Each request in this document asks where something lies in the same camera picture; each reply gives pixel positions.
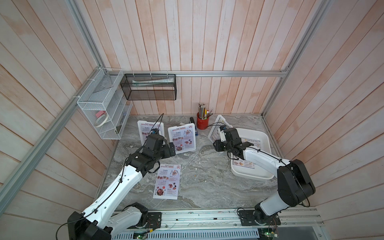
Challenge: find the white plastic tray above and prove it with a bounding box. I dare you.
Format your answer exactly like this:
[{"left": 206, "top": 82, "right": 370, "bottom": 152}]
[{"left": 230, "top": 128, "right": 275, "bottom": 181}]

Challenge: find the black mesh wall basket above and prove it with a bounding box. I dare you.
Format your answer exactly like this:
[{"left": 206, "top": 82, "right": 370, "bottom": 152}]
[{"left": 120, "top": 74, "right": 177, "bottom": 101}]

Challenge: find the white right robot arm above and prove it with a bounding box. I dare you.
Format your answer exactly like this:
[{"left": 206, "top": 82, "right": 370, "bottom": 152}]
[{"left": 213, "top": 126, "right": 316, "bottom": 226}]

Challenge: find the white menu holder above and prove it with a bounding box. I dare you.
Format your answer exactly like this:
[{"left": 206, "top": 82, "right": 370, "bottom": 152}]
[
  {"left": 208, "top": 115, "right": 233, "bottom": 143},
  {"left": 138, "top": 121, "right": 165, "bottom": 145},
  {"left": 168, "top": 123, "right": 196, "bottom": 154}
]

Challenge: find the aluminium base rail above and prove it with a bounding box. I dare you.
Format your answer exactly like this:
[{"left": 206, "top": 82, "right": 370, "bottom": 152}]
[{"left": 76, "top": 206, "right": 325, "bottom": 240}]

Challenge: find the red metal bucket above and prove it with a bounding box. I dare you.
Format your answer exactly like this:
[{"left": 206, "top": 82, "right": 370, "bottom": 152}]
[{"left": 197, "top": 113, "right": 209, "bottom": 130}]

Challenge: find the white wire wall shelf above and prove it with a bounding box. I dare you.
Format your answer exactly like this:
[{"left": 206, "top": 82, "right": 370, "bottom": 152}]
[{"left": 77, "top": 68, "right": 133, "bottom": 140}]

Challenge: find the red special menu sheet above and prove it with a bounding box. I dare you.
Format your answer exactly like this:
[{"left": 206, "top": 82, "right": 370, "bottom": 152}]
[{"left": 153, "top": 164, "right": 182, "bottom": 200}]

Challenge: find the white menu holder front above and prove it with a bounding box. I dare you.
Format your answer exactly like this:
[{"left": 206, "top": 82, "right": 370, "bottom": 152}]
[{"left": 208, "top": 115, "right": 233, "bottom": 143}]

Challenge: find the white tape roll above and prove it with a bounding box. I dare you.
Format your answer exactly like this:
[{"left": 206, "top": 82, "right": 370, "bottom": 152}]
[{"left": 95, "top": 113, "right": 109, "bottom": 128}]

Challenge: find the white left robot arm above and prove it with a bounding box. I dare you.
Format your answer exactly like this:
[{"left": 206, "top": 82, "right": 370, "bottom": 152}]
[{"left": 67, "top": 133, "right": 176, "bottom": 240}]

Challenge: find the white menu holder left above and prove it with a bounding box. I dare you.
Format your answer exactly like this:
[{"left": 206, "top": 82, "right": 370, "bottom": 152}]
[{"left": 138, "top": 121, "right": 165, "bottom": 145}]

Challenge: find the white menu holder middle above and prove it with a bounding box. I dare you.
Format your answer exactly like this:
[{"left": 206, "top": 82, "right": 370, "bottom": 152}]
[{"left": 168, "top": 123, "right": 196, "bottom": 154}]

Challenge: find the pink eraser block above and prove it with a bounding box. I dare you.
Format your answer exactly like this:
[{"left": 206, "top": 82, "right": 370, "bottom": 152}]
[{"left": 95, "top": 111, "right": 106, "bottom": 118}]

